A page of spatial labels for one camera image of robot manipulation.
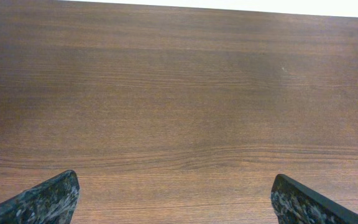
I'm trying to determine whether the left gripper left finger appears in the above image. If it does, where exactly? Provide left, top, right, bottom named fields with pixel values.
left=0, top=170, right=80, bottom=224

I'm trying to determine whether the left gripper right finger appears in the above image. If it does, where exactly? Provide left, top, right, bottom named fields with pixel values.
left=270, top=174, right=358, bottom=224

